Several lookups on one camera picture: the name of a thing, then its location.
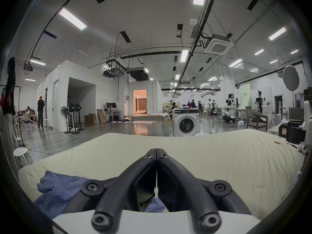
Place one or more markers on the group of people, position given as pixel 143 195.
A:
pixel 192 105

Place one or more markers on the low wooden table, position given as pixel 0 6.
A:
pixel 146 117

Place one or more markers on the bed with beige sheet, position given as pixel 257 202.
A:
pixel 219 152

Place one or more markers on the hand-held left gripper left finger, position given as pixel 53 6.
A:
pixel 117 186

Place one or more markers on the white washing machine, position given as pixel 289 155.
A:
pixel 186 123

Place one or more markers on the round grey reflector on stand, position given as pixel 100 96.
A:
pixel 290 78

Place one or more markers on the dark armchair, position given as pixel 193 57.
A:
pixel 256 118

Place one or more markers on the white humanoid robot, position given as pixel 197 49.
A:
pixel 259 102
pixel 229 103

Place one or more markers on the white round stool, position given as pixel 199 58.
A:
pixel 20 152

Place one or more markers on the dark blue shirt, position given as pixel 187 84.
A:
pixel 61 186

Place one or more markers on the desk with monitor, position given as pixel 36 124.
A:
pixel 111 105

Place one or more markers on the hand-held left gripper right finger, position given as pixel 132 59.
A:
pixel 195 186

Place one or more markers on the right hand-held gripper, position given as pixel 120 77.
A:
pixel 293 131

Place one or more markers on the tall flat brown carton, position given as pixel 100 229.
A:
pixel 101 116

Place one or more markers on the black standing fan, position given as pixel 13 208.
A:
pixel 78 108
pixel 72 108
pixel 64 111

